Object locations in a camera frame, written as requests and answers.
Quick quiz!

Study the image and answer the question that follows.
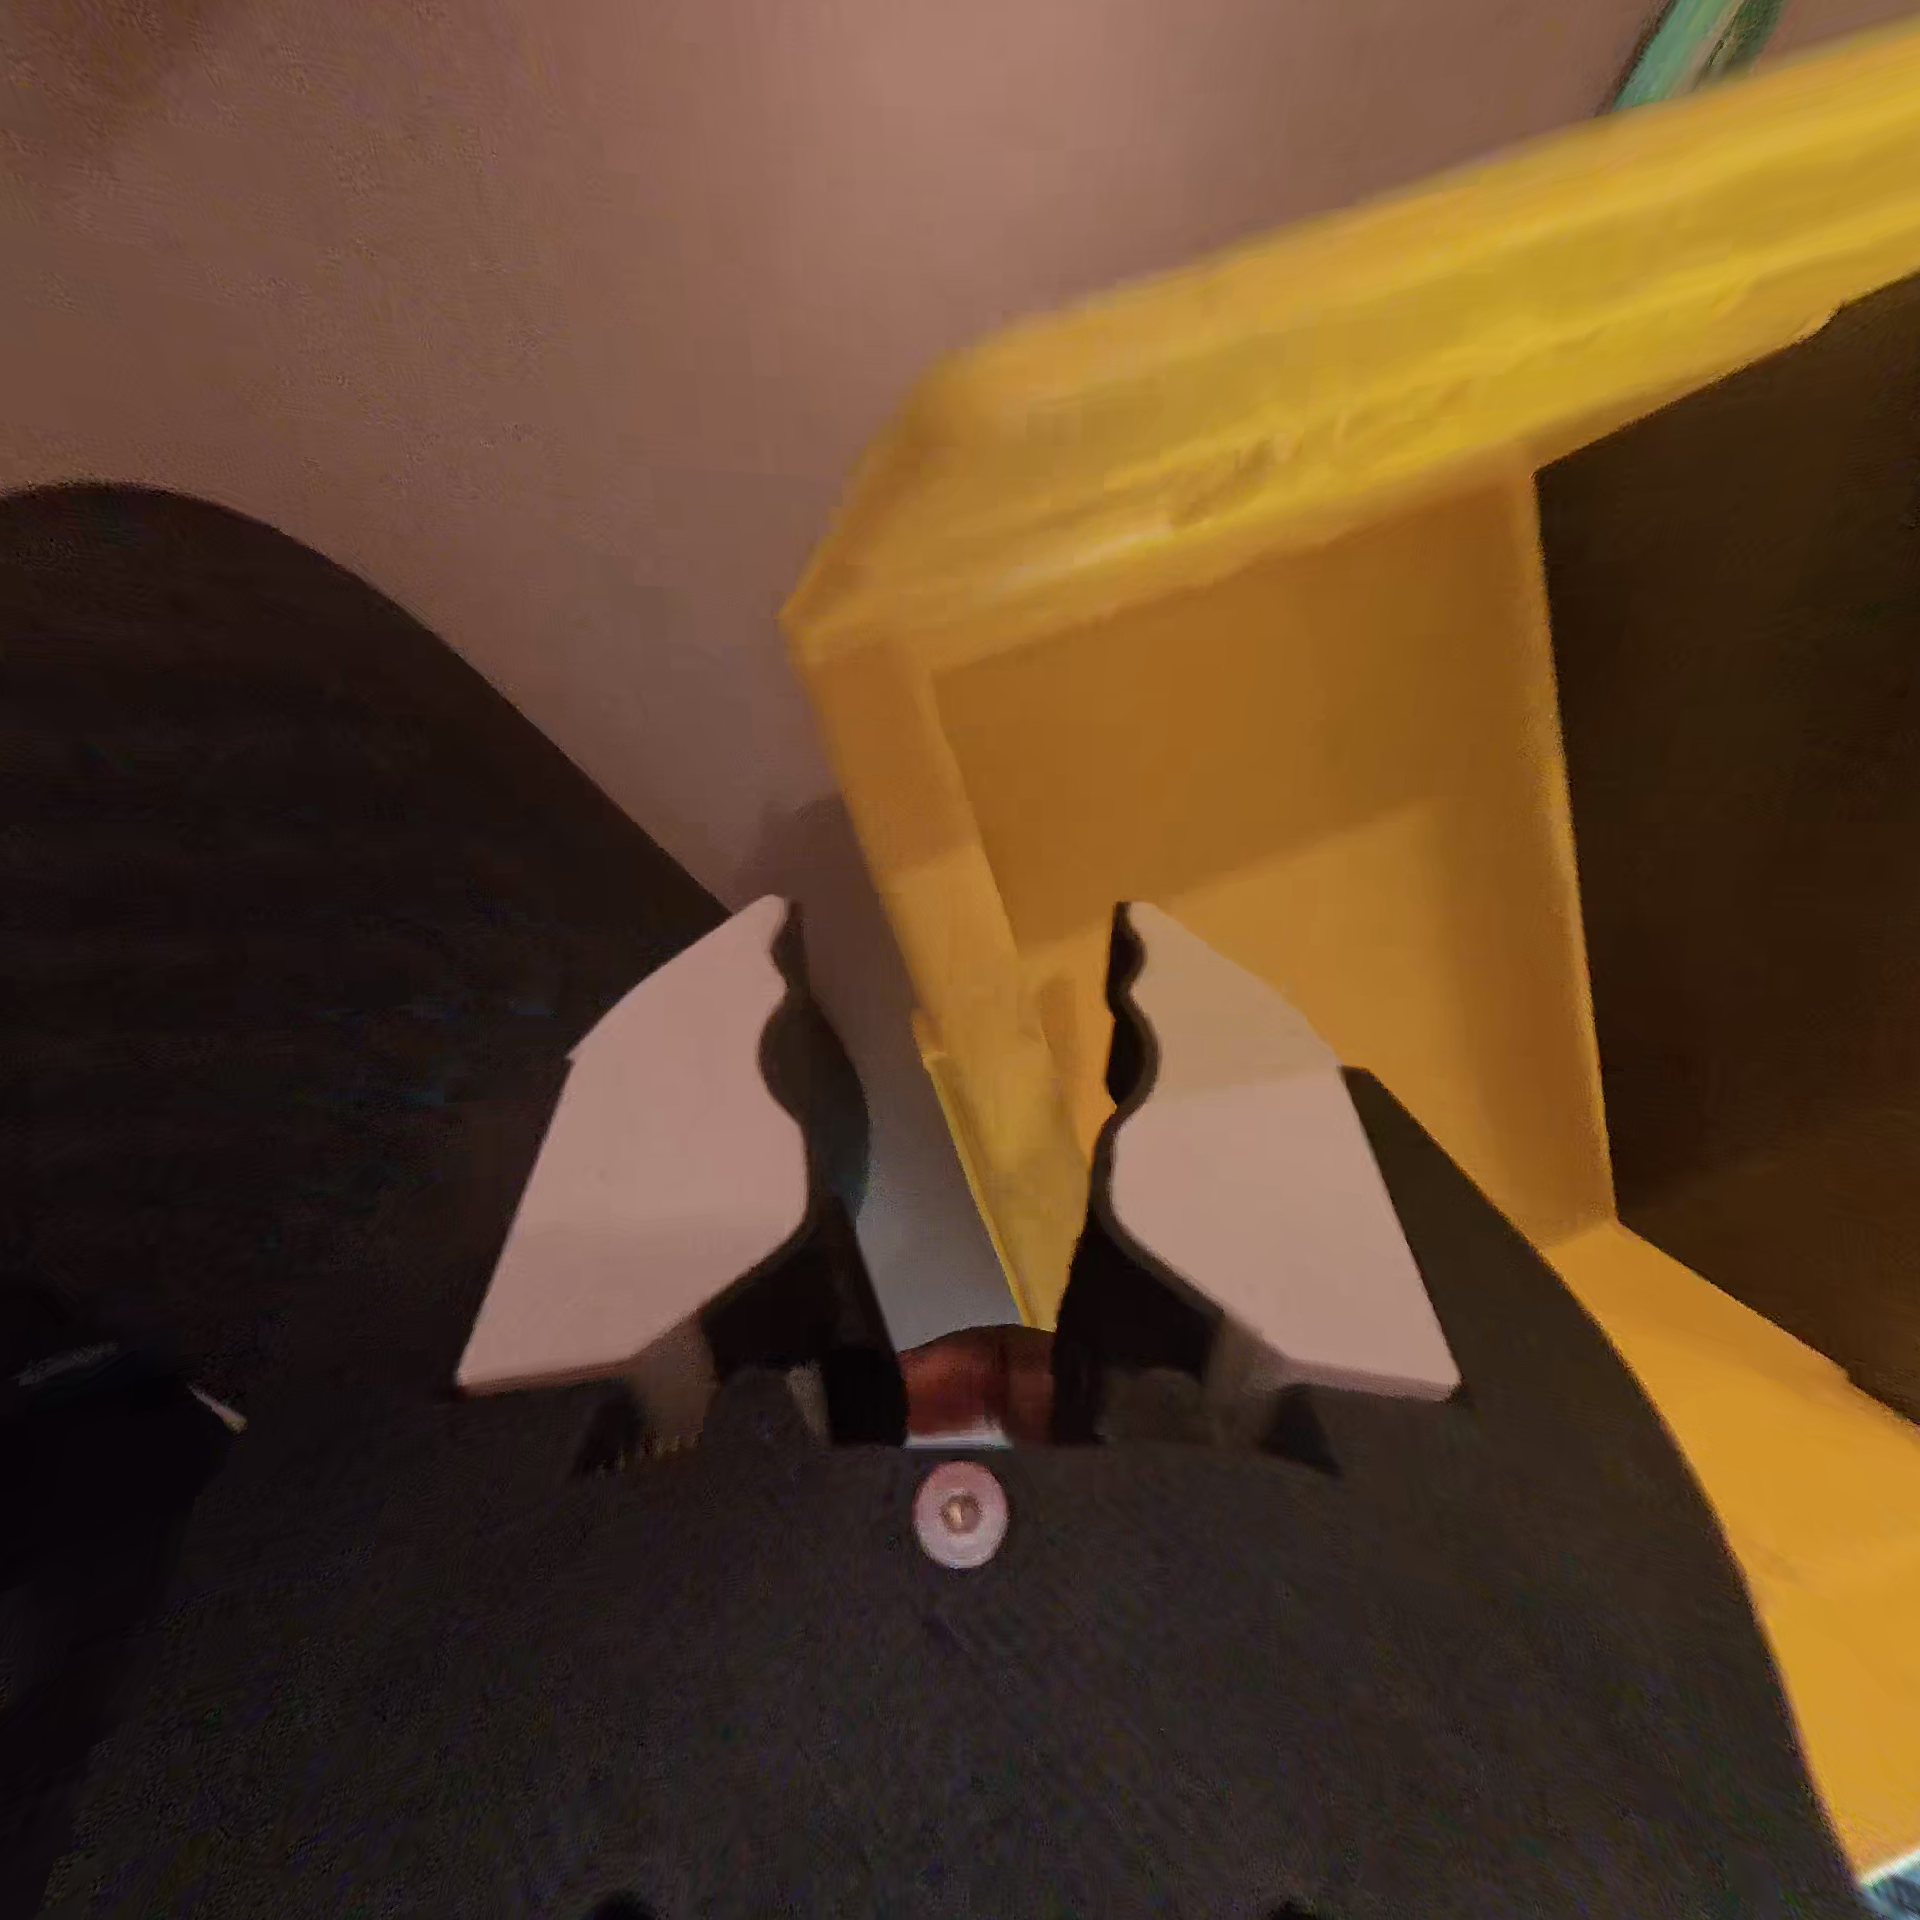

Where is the person's black patterned clothing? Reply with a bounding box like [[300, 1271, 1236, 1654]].
[[0, 481, 736, 1654]]

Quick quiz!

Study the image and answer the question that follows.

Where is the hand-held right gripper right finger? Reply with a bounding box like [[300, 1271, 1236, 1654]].
[[1049, 896, 1466, 1404]]

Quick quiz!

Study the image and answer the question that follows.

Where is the yellow plastic bin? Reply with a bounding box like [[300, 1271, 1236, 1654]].
[[779, 31, 1920, 1876]]

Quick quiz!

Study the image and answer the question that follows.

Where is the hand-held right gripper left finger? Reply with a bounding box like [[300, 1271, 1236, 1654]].
[[454, 896, 884, 1404]]

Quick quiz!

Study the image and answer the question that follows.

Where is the green box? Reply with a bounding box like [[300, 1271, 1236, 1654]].
[[1612, 0, 1787, 111]]

